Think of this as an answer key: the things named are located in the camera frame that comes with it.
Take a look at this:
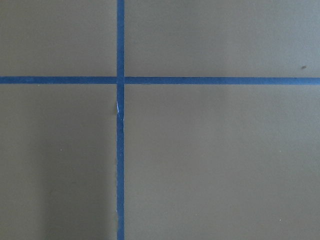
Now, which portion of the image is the blue tape strip crosswise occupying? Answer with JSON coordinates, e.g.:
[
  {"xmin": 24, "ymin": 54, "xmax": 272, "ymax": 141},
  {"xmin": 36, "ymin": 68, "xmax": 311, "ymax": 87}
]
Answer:
[{"xmin": 0, "ymin": 76, "xmax": 320, "ymax": 85}]

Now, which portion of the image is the blue tape strip lengthwise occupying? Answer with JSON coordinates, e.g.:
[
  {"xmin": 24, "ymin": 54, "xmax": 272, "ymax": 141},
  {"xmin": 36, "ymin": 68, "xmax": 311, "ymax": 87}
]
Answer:
[{"xmin": 116, "ymin": 0, "xmax": 125, "ymax": 240}]

